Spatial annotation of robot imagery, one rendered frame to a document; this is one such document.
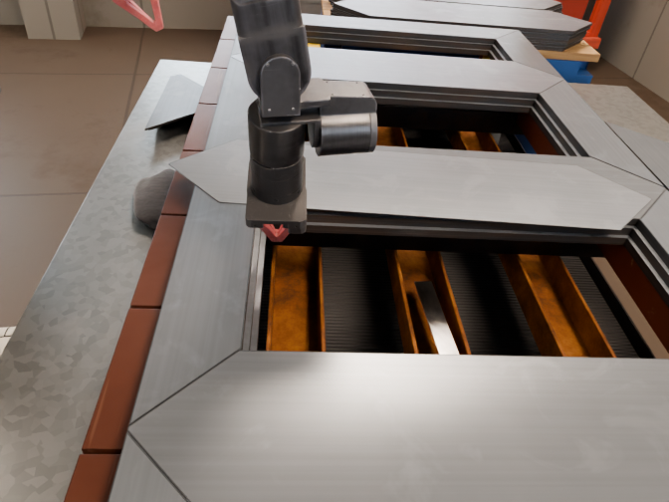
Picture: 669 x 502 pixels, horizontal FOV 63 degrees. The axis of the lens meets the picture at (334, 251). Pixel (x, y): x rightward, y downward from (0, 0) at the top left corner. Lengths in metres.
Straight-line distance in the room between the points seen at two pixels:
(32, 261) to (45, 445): 1.41
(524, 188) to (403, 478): 0.53
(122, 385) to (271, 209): 0.23
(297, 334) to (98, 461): 0.36
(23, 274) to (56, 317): 1.19
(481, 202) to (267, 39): 0.45
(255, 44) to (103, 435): 0.37
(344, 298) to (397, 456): 0.59
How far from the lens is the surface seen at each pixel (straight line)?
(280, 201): 0.60
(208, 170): 0.83
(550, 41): 1.77
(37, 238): 2.22
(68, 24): 3.99
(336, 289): 1.08
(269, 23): 0.49
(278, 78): 0.50
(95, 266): 0.96
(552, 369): 0.62
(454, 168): 0.90
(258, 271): 0.69
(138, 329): 0.64
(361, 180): 0.83
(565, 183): 0.95
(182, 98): 1.39
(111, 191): 1.13
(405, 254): 0.98
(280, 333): 0.82
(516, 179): 0.92
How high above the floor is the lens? 1.29
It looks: 39 degrees down
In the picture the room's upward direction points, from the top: 6 degrees clockwise
